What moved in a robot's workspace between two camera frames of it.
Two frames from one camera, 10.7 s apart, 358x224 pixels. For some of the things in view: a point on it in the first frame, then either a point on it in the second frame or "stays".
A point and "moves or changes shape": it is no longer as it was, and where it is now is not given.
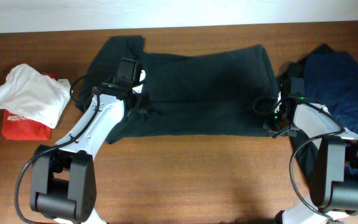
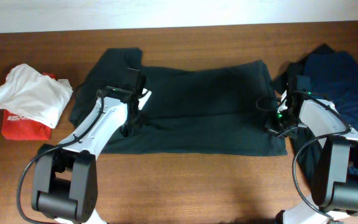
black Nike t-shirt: [222, 93] moves or changes shape
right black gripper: [268, 126] stays
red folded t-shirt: [15, 126] stays
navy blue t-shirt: [336, 81] stays
